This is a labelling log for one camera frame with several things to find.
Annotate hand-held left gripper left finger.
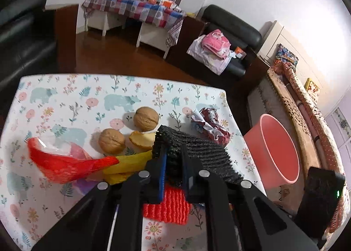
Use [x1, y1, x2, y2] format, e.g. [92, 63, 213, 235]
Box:
[31, 144, 168, 251]

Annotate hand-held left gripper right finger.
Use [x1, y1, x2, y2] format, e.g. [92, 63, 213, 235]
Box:
[179, 144, 320, 251]

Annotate black foam net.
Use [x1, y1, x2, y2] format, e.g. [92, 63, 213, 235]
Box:
[152, 125, 244, 187]

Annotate yellow peel strip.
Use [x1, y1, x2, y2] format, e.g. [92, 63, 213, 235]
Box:
[103, 149, 154, 186]

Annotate red foam net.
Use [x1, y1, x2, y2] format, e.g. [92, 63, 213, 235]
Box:
[143, 184, 192, 225]

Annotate yellow fruit peel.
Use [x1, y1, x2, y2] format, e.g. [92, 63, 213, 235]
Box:
[129, 130, 157, 151]

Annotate candy wrapper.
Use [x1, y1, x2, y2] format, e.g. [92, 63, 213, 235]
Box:
[190, 107, 231, 147]

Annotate pink trash bin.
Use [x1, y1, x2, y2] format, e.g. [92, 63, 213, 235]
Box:
[244, 114, 300, 189]

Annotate purple plastic scrap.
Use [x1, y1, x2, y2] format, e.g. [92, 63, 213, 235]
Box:
[72, 178, 95, 195]

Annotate red mesh bag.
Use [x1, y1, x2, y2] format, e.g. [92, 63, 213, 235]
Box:
[27, 137, 120, 184]

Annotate clear plastic bag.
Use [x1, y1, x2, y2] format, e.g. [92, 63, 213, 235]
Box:
[37, 134, 92, 161]

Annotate large walnut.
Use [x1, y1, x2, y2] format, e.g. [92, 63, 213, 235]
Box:
[98, 129, 126, 154]
[133, 107, 160, 131]

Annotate brown patterned bed blanket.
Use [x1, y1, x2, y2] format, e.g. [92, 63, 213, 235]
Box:
[267, 59, 346, 240]

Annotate floral bear print tablecloth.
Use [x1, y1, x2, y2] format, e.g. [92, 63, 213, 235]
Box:
[0, 74, 268, 251]

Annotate white cloth pile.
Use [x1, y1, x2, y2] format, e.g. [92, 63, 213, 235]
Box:
[187, 38, 233, 76]

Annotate yellow patterned box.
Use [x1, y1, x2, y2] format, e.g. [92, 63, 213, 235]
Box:
[304, 78, 321, 95]

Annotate pink folded clothes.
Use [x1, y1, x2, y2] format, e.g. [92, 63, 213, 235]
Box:
[201, 29, 231, 58]

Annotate dark brown cabinet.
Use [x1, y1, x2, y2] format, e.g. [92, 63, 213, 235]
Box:
[166, 15, 209, 63]

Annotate white table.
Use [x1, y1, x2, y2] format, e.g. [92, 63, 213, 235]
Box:
[85, 11, 172, 59]

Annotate colourful patterned pillow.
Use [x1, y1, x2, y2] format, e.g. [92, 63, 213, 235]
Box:
[275, 44, 298, 69]

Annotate black leather armchair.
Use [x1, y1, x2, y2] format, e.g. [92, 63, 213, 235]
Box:
[189, 4, 262, 77]

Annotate cream bed headboard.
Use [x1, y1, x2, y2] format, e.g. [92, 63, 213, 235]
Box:
[256, 21, 330, 116]

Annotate brown wooden board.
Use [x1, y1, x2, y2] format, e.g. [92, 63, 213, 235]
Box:
[54, 4, 81, 74]

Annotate plaid tablecloth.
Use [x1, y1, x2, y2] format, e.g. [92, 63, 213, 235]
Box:
[82, 0, 186, 47]

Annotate black leather sofa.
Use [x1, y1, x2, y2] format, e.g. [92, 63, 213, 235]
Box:
[0, 0, 58, 90]

